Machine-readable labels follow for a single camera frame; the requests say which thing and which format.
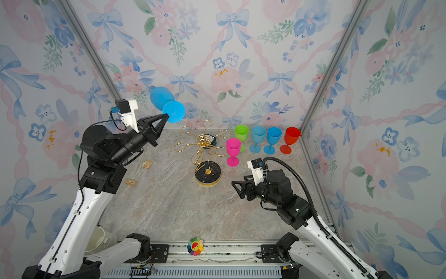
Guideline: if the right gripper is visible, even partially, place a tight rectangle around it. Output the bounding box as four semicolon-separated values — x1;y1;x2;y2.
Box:
232;175;283;210

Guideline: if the blue wine glass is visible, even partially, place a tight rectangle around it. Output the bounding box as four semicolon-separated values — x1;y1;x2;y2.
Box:
150;87;186;123
264;127;282;155

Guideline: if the pink wine glass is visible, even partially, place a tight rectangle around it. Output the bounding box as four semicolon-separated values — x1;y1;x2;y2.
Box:
226;138;242;167

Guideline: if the green wine glass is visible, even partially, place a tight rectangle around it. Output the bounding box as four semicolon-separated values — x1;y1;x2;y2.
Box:
235;124;249;152

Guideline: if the teal wine glass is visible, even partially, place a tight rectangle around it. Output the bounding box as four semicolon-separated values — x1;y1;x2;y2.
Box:
249;126;267;153

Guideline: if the red wine glass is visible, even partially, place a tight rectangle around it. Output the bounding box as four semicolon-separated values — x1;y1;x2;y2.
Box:
280;127;302;155

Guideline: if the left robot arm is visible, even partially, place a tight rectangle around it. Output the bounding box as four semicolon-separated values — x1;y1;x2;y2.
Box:
22;114;169;279

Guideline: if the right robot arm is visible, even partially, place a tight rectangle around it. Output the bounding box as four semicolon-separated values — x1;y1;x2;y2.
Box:
231;170;391;279

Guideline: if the round cracker piece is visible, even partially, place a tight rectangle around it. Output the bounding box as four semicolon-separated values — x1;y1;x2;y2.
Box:
141;160;152;169

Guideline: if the dark grey alarm clock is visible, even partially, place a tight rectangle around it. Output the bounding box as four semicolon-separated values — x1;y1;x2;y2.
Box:
205;134;217;149

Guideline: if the square cracker piece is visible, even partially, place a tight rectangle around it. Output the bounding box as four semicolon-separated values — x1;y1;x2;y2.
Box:
124;179;137;187

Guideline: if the rainbow flower toy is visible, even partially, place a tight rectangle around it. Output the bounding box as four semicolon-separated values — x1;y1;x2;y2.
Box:
187;237;204;256

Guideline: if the white paper cup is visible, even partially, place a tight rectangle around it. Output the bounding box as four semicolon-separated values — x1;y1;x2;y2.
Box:
85;227;118;255

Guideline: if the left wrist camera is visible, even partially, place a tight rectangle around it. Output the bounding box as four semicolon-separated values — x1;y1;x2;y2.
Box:
111;99;139;133

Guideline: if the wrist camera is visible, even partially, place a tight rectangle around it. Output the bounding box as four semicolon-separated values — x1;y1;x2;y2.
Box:
111;99;139;133
247;158;268;186

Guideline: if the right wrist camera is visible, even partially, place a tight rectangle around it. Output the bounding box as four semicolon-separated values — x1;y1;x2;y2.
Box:
247;158;268;186

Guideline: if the gold wire glass rack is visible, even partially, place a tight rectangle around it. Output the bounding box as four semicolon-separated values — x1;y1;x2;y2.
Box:
174;120;231;188

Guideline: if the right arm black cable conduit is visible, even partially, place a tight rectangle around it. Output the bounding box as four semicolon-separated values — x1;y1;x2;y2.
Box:
262;156;380;279

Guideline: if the aluminium mounting rail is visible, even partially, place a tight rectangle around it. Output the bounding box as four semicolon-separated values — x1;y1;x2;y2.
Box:
64;239;365;279

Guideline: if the left frame post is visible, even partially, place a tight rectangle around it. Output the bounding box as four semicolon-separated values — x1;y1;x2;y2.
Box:
55;0;123;100

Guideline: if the frame post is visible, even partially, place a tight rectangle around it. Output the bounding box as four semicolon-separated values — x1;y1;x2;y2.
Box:
55;0;123;100
302;0;369;133

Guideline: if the right frame post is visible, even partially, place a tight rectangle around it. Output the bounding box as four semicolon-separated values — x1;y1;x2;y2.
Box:
302;0;369;133

